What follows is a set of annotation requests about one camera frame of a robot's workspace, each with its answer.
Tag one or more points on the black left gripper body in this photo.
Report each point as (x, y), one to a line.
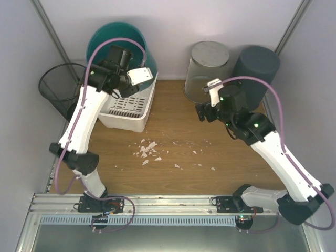
(126, 93)

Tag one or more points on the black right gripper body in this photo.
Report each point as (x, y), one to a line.
(210, 117)

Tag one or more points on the teal plastic bin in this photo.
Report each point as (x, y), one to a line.
(125, 30)

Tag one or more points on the white plastic tub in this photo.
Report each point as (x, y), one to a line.
(128, 113)

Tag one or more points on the silver mesh metal bin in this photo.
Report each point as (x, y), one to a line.
(208, 61)

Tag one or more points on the black wire mesh bin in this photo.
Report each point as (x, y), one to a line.
(60, 85)

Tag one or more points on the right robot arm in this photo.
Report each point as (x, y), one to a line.
(302, 196)

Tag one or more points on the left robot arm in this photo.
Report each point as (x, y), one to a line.
(100, 81)

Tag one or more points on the dark grey cylindrical bin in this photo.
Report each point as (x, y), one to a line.
(258, 62)

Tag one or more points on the white plastic shard pile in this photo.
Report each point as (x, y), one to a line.
(144, 151)

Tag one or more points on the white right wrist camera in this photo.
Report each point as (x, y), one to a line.
(213, 87)

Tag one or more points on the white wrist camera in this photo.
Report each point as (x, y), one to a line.
(139, 75)
(213, 87)

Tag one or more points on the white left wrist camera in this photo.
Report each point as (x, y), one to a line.
(139, 75)

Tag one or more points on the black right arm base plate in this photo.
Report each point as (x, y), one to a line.
(225, 204)

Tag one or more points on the aluminium frame post left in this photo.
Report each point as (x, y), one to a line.
(50, 29)

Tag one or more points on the aluminium frame post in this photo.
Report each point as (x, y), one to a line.
(293, 24)
(50, 29)

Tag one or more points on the grey slotted cable duct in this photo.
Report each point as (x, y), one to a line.
(142, 220)

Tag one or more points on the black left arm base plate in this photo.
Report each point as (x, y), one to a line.
(88, 204)

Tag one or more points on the aluminium frame post right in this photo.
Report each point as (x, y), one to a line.
(293, 24)

